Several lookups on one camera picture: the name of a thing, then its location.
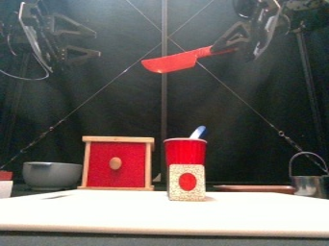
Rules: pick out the red toy knife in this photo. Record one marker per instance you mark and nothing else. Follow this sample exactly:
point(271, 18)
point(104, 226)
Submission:
point(176, 61)

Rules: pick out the sushi roll with red centre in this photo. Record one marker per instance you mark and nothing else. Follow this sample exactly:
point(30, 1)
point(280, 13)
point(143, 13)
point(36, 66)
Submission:
point(188, 182)

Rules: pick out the blue and white utensil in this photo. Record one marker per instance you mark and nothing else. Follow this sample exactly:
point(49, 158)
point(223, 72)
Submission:
point(199, 132)

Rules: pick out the red plastic cup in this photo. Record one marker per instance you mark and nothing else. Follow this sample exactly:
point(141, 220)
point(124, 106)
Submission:
point(185, 152)

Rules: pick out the wooden box with red drawer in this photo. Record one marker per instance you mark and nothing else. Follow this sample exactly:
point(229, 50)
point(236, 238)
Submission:
point(117, 163)

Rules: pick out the grey bowl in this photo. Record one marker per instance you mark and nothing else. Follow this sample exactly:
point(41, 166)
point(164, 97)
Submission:
point(50, 175)

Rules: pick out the brown flat tray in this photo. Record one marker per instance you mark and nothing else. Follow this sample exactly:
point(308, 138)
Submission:
point(254, 189)

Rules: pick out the white container with red top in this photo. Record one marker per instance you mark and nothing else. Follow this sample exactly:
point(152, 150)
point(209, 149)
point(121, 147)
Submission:
point(6, 184)

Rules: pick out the white cutting board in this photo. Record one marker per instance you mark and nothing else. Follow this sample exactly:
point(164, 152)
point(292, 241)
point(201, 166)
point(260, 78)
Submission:
point(163, 213)

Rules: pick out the slanted black frame pole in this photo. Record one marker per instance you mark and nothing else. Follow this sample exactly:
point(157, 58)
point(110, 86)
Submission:
point(310, 89)

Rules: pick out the vertical metal frame pole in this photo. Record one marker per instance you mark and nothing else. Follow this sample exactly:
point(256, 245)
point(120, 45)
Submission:
point(165, 96)

